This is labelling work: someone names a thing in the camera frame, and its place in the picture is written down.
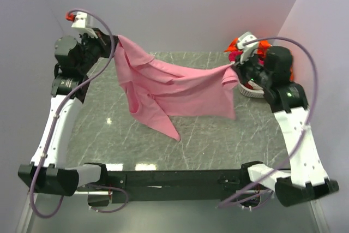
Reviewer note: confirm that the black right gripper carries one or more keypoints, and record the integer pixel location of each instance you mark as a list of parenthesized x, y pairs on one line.
[(240, 69)]

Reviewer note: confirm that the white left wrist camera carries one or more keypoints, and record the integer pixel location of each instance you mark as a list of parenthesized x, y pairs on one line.
[(82, 23)]

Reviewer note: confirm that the magenta t shirt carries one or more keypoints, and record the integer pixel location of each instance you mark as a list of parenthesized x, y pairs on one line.
[(234, 55)]

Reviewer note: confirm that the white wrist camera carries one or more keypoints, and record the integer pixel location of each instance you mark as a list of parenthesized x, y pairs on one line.
[(82, 23), (248, 44)]

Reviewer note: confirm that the light pink t shirt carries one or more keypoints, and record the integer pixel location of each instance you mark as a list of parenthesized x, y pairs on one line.
[(156, 90)]

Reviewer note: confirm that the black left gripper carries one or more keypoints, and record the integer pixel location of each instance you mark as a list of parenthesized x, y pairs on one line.
[(104, 41)]

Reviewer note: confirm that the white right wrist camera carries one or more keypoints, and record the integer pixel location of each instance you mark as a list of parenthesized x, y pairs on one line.
[(248, 44)]

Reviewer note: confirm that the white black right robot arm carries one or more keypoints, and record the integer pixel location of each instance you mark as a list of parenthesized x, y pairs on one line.
[(307, 179)]

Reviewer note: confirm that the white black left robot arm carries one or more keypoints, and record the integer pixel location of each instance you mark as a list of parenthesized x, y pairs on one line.
[(46, 173)]

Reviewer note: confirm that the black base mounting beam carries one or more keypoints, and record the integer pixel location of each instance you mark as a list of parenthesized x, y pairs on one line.
[(174, 185)]

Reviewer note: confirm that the white plastic laundry basket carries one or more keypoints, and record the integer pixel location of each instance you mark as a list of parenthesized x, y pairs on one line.
[(251, 93)]

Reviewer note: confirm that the orange t shirt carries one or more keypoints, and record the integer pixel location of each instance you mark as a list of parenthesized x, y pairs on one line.
[(278, 61)]

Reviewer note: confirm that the dark red t shirt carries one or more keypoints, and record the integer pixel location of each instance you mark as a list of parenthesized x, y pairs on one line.
[(253, 86)]

